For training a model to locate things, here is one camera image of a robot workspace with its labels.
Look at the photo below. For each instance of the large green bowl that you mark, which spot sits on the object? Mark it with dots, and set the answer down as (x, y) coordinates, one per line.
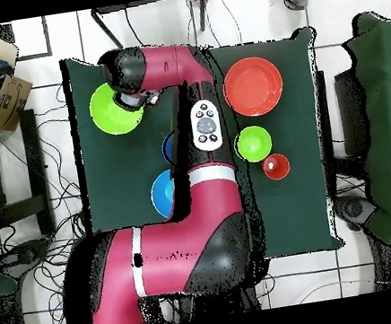
(109, 120)

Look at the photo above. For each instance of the dark blue bowl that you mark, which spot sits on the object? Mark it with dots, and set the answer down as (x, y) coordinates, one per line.
(168, 149)

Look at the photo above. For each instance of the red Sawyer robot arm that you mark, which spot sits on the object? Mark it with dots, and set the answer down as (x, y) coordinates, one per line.
(193, 242)

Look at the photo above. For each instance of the large blue bowl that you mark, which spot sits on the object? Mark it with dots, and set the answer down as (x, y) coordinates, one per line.
(164, 194)

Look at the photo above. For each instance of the large orange bowl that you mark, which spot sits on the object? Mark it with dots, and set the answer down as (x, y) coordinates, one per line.
(253, 86)

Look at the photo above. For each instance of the small green bowl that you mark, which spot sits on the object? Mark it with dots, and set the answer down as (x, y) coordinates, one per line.
(253, 144)

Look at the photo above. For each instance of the black bench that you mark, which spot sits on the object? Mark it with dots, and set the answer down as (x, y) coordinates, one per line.
(35, 157)

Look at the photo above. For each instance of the orange cup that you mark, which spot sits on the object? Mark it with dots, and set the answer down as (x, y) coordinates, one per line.
(276, 167)

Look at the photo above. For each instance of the printed cardboard box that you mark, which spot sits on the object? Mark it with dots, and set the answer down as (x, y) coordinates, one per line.
(9, 102)

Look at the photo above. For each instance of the dark green tablecloth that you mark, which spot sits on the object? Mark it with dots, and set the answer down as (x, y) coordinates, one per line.
(289, 209)

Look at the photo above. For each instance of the black box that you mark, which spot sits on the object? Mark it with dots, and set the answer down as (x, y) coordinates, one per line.
(351, 109)

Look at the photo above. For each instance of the black table frame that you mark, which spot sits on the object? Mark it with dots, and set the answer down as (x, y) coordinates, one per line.
(202, 8)

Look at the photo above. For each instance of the black square frame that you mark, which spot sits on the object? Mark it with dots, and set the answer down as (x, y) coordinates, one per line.
(5, 32)

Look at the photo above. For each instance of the grey pedestal leg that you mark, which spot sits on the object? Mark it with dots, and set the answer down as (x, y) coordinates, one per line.
(355, 209)
(24, 253)

